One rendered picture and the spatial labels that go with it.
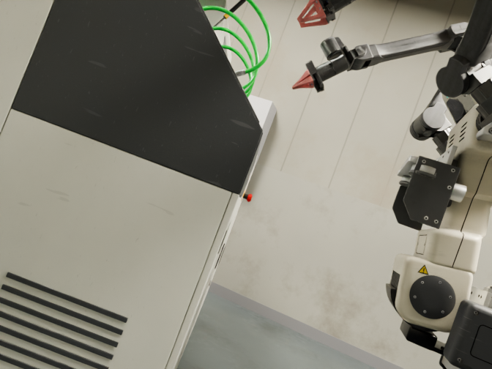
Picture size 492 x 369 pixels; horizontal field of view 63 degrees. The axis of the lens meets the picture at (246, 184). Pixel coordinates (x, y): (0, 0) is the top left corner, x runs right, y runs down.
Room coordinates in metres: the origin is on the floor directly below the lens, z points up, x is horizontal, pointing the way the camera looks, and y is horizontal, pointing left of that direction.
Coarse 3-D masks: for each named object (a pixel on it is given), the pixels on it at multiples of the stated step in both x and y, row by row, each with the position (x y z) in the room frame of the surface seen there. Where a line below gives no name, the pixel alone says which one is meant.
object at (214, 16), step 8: (200, 0) 1.64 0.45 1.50; (208, 0) 1.64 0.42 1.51; (216, 0) 1.64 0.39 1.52; (224, 0) 1.64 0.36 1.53; (208, 16) 1.64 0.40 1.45; (216, 16) 1.64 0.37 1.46; (224, 24) 1.71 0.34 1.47; (216, 32) 1.64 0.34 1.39; (224, 32) 1.75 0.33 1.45; (232, 224) 1.79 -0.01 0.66; (224, 248) 2.24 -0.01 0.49; (208, 288) 1.97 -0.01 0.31; (192, 328) 1.67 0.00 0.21
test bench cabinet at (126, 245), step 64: (0, 192) 0.94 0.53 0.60; (64, 192) 0.94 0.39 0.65; (128, 192) 0.94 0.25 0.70; (192, 192) 0.94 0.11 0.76; (0, 256) 0.94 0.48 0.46; (64, 256) 0.94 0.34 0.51; (128, 256) 0.94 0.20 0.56; (192, 256) 0.94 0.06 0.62; (0, 320) 0.94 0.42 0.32; (64, 320) 0.94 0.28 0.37; (128, 320) 0.94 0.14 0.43
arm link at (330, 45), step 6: (324, 42) 1.37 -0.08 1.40; (330, 42) 1.36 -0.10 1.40; (336, 42) 1.37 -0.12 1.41; (342, 42) 1.37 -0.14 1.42; (324, 48) 1.37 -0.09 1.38; (330, 48) 1.36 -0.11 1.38; (336, 48) 1.35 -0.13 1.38; (342, 48) 1.37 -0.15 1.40; (354, 48) 1.34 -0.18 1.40; (360, 48) 1.33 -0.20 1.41; (324, 54) 1.38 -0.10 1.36; (330, 54) 1.36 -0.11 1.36; (348, 54) 1.35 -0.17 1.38; (354, 54) 1.33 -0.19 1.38; (360, 54) 1.33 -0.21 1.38; (348, 60) 1.37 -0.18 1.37; (348, 66) 1.38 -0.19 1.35
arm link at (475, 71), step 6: (474, 66) 0.89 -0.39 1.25; (480, 66) 0.89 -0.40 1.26; (486, 66) 0.88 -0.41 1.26; (468, 72) 0.88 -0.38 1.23; (474, 72) 0.87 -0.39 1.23; (480, 72) 0.87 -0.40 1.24; (486, 72) 0.87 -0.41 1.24; (474, 78) 0.87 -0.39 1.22; (480, 78) 0.87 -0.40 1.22; (486, 78) 0.87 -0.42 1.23; (474, 84) 0.88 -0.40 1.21; (480, 84) 0.87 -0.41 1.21; (468, 90) 0.90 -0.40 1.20
